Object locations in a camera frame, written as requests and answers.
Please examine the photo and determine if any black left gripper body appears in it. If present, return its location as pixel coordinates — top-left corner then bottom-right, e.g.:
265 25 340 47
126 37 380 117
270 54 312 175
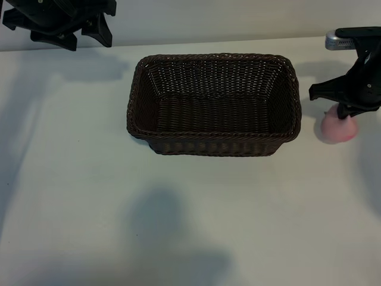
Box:
2 0 117 34

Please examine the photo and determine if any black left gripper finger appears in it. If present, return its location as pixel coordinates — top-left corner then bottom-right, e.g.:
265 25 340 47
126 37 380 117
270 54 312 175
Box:
81 15 113 48
29 30 79 52

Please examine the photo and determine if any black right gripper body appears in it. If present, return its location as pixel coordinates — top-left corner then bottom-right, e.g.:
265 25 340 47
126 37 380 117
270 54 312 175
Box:
309 37 381 117

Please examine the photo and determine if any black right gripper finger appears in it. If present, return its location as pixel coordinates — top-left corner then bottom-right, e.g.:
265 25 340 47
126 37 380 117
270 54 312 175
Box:
336 104 352 121

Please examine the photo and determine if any pink peach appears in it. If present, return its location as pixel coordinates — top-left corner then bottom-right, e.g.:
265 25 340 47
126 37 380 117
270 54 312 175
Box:
318 106 359 145

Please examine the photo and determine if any dark brown woven basket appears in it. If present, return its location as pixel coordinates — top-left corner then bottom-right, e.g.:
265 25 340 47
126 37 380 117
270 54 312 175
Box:
126 53 302 157

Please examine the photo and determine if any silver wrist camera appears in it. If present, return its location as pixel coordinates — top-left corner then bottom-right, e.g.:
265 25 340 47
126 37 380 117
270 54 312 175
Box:
325 30 357 51

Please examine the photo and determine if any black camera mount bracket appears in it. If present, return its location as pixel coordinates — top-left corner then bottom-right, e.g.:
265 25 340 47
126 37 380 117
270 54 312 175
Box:
335 26 381 41

